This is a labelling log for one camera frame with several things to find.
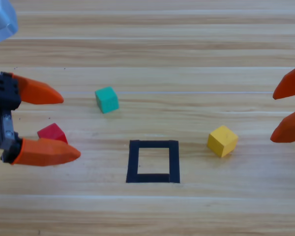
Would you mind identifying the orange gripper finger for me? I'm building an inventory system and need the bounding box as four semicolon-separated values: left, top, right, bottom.
0;137;82;167
11;73;64;105
272;61;295;100
270;106;295;144

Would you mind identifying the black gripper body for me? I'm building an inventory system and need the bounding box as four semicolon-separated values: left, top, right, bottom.
0;71;22;149

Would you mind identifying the red wooden cube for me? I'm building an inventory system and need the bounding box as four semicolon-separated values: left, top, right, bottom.
36;122;69;145

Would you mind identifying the green wooden cube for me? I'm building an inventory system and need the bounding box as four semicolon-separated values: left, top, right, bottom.
94;86;120;115

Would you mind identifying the yellow wooden cube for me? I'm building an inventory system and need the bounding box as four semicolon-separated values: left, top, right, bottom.
206;125;239;158

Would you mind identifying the black tape square outline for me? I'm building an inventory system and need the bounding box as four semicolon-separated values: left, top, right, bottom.
125;140;181;184

